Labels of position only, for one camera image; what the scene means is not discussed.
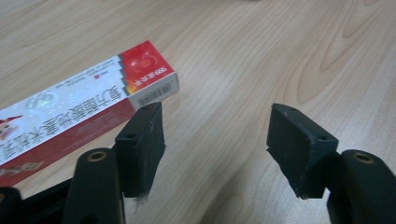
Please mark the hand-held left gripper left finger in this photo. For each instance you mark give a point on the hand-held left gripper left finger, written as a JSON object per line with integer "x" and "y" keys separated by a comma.
{"x": 140, "y": 149}

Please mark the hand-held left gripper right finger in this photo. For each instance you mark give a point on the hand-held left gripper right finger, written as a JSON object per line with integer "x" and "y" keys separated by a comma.
{"x": 295, "y": 146}

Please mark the red and white carton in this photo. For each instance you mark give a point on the red and white carton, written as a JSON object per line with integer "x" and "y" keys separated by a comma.
{"x": 77, "y": 109}

